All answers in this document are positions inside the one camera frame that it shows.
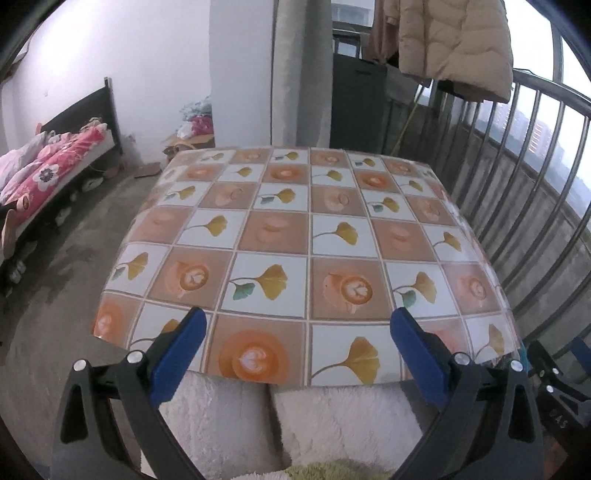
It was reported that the pile of clothes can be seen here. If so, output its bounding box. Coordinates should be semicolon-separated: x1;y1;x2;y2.
175;96;215;139

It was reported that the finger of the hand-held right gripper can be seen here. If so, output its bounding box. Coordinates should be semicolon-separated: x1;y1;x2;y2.
570;336;591;377
526;340;591;408

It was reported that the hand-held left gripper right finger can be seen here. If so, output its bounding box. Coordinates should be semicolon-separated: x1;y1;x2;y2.
390;307;546;480

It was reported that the pink floral blanket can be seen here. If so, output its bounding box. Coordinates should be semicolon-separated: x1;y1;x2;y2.
0;129;105;208

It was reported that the dark cabinet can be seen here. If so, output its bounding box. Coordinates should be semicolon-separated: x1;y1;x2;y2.
330;28;389;153

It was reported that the tan hanging garment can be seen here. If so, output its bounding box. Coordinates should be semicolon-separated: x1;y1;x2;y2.
367;0;402;65

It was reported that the grey curtain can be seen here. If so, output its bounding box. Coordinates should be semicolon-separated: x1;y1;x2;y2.
271;0;333;148

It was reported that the metal balcony railing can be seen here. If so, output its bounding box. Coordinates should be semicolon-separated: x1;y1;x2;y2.
383;69;591;333

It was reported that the white fluffy towel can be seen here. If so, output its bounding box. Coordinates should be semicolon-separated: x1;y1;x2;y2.
139;369;426;480

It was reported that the yellow stick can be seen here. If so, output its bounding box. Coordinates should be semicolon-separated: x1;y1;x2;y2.
392;99;419;158

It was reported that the beige puffer jacket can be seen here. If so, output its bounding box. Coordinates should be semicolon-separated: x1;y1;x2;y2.
397;0;514;102

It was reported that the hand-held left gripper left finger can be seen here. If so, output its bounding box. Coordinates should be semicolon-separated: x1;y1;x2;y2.
51;307;208;480

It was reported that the pale pink quilt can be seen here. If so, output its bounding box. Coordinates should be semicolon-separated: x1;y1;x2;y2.
0;131;47;185

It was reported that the dark bed frame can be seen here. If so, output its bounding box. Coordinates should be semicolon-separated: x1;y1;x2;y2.
0;78;123;296

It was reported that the grey hanging garment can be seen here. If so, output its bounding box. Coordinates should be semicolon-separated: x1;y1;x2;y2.
385;65;435;104

